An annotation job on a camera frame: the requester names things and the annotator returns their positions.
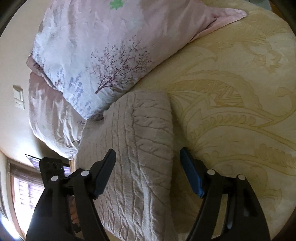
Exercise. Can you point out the pink floral pillow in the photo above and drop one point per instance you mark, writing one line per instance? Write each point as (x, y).
(93, 52)

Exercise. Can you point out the white wall switch plate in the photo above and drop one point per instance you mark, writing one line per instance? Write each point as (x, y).
(18, 97)

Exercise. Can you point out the window with blinds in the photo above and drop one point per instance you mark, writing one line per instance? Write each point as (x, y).
(24, 190)

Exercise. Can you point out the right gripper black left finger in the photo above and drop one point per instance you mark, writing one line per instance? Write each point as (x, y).
(66, 205)

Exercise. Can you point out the beige cable-knit sweater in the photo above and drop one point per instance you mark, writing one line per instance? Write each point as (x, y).
(135, 204)

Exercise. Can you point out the cream patterned bedspread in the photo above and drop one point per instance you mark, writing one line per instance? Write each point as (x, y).
(232, 94)

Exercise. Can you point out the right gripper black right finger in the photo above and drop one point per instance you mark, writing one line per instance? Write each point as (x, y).
(244, 217)

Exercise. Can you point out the person's left hand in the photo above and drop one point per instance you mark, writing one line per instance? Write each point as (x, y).
(73, 210)

